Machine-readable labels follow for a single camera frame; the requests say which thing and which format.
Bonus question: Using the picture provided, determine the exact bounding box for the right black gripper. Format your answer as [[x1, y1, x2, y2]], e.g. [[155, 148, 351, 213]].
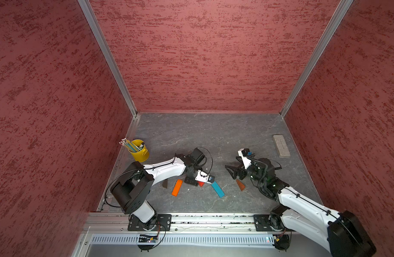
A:
[[224, 156, 266, 185]]

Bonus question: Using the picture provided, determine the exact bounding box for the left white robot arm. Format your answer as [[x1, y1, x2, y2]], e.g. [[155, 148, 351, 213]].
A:
[[104, 148, 215, 225]]

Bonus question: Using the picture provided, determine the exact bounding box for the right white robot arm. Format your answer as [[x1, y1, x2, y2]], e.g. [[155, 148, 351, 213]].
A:
[[225, 156, 377, 257]]

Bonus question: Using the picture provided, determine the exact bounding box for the orange flat block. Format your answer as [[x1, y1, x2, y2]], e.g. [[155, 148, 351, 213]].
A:
[[171, 179, 183, 197]]

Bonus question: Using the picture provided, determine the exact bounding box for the reddish brown wedge block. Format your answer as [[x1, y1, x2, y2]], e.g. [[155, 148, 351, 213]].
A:
[[236, 179, 246, 192]]

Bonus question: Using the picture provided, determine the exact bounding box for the teal flat block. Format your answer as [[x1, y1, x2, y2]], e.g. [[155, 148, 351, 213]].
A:
[[212, 182, 225, 198]]

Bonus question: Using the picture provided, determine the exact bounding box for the yellow pencil cup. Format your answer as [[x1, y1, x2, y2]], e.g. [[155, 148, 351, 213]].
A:
[[129, 139, 149, 162]]

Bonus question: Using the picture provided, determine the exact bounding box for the grey rectangular eraser block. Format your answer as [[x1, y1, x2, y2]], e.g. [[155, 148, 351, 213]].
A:
[[273, 134, 291, 158]]

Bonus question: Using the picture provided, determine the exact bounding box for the bundle of pencils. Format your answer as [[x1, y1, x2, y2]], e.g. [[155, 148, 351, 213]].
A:
[[119, 138, 140, 153]]

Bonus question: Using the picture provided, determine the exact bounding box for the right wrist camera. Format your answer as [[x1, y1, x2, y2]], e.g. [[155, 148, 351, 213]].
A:
[[238, 148, 255, 170]]

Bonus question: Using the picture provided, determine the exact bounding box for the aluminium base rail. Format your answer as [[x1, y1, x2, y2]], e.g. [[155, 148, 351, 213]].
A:
[[84, 211, 313, 233]]

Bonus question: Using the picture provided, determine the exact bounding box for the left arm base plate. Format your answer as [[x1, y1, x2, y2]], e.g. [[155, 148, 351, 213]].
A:
[[127, 214, 172, 232]]

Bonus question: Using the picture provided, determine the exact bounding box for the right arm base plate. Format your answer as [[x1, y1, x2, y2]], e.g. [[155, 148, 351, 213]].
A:
[[253, 214, 291, 233]]

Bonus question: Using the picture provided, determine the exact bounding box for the white slotted cable duct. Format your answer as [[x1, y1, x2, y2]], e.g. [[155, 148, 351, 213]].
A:
[[90, 233, 274, 248]]

